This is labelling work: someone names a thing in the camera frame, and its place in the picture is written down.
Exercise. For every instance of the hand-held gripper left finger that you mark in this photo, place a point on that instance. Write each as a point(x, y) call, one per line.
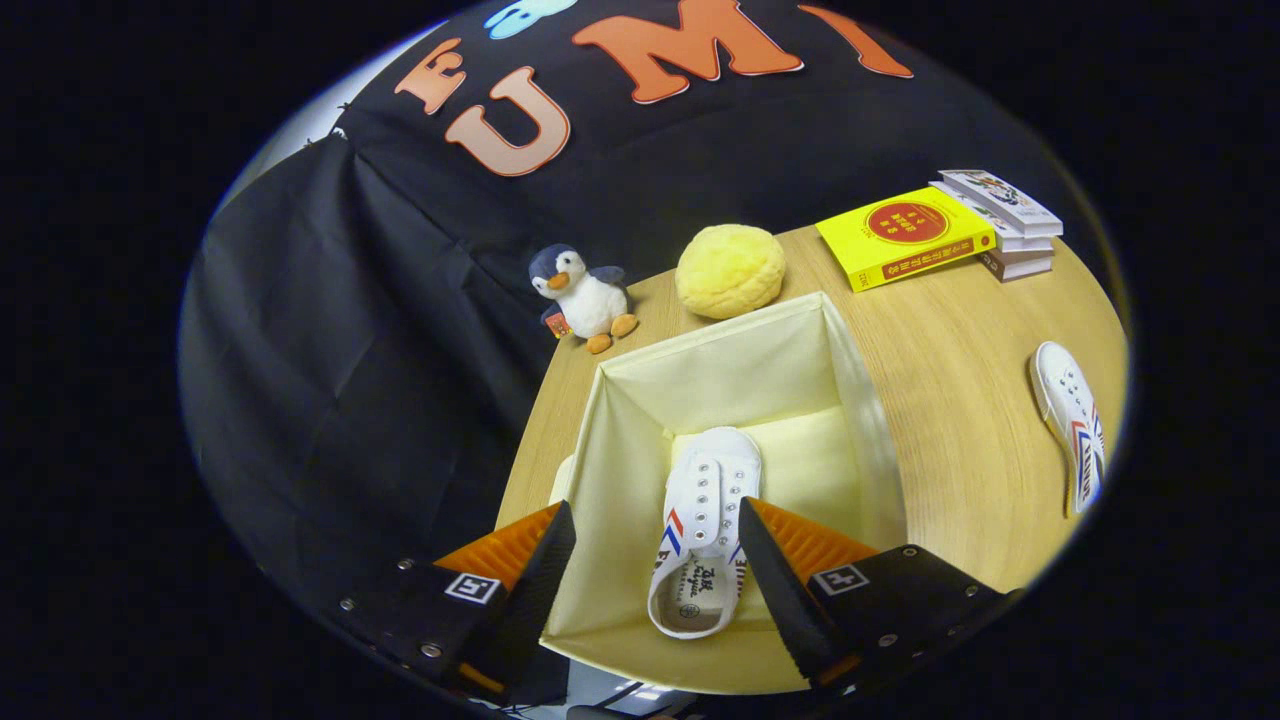
point(530, 590)

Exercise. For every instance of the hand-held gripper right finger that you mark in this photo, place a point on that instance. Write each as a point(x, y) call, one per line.
point(785, 595)

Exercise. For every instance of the white shoe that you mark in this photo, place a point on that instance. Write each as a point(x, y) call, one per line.
point(710, 490)
point(1070, 420)

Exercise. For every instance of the beige fabric storage box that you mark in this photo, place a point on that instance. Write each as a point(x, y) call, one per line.
point(740, 380)

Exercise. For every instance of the penguin plush toy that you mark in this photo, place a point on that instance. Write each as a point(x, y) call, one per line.
point(590, 300)

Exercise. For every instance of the yellow bun-shaped plush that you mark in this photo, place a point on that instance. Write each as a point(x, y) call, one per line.
point(730, 270)

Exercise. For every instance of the yellow book with red label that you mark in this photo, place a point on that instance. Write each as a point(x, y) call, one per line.
point(905, 235)

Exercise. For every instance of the book with brown cover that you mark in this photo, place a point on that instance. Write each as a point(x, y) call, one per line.
point(1020, 265)

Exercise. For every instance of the plain white book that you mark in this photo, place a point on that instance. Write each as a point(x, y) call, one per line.
point(1025, 243)

